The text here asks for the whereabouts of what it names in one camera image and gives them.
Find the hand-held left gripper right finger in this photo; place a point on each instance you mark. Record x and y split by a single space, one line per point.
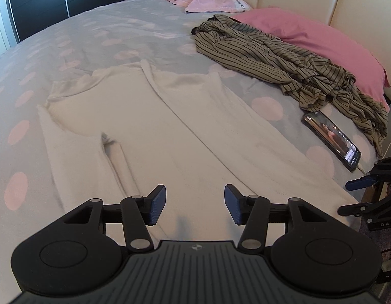
235 204

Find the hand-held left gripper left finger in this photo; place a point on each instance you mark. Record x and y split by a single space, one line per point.
156 204

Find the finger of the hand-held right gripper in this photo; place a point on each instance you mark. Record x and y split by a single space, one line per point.
357 209
361 183

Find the cream long-sleeve shirt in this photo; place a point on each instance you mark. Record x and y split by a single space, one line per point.
170 133

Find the black smartphone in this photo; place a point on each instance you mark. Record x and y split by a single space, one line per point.
333 141

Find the olive striped garment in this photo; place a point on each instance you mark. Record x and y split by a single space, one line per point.
277 57

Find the black sliding-door wardrobe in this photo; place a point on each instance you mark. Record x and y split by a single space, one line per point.
56 3

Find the white door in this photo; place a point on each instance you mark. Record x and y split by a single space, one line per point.
3 22

